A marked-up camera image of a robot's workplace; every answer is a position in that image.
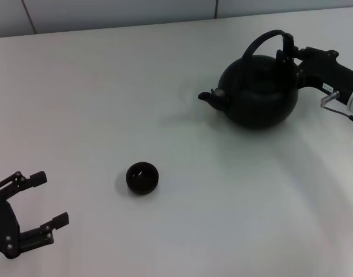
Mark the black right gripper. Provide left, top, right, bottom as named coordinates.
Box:
left=275, top=46, right=353, bottom=104

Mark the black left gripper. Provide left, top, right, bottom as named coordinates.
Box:
left=0, top=170, right=70, bottom=260

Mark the black round teapot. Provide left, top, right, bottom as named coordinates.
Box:
left=197, top=29, right=299, bottom=130

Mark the dark brown teacup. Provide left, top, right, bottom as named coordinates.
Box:
left=125, top=162, right=160, bottom=196

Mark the right gripper cable with plug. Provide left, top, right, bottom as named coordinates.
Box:
left=320, top=91, right=353, bottom=128

